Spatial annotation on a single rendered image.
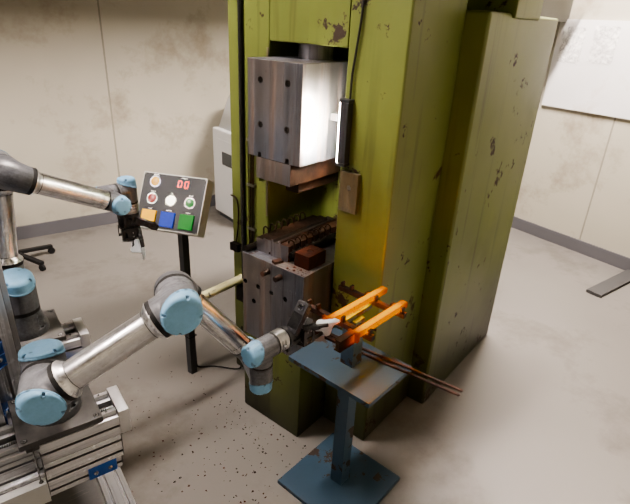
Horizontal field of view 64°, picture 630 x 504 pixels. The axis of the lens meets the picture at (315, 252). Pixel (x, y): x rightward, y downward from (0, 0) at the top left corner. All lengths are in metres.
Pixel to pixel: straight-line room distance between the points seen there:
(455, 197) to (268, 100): 0.94
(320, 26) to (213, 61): 3.33
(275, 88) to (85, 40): 3.09
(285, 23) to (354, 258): 1.02
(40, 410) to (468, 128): 1.86
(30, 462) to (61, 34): 3.83
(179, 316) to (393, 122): 1.07
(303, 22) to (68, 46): 3.09
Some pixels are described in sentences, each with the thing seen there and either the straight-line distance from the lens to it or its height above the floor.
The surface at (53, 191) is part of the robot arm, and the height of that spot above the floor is 1.33.
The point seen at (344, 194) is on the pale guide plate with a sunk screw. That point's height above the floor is 1.26.
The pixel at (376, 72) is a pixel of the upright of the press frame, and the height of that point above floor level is 1.75.
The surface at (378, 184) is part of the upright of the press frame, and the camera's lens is 2.03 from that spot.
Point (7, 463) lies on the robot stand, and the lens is 1.76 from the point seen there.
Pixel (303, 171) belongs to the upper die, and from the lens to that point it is 2.18.
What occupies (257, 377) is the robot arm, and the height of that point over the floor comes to 0.89.
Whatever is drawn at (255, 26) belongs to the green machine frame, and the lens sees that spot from 2.37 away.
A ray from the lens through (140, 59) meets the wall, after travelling 5.13.
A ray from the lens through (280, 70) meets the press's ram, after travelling 2.09.
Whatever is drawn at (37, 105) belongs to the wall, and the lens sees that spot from 4.97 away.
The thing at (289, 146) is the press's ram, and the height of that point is 1.44.
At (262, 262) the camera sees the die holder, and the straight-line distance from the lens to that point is 2.30.
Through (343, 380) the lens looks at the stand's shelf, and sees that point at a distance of 1.97.
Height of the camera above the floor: 1.92
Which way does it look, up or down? 25 degrees down
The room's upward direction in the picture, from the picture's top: 3 degrees clockwise
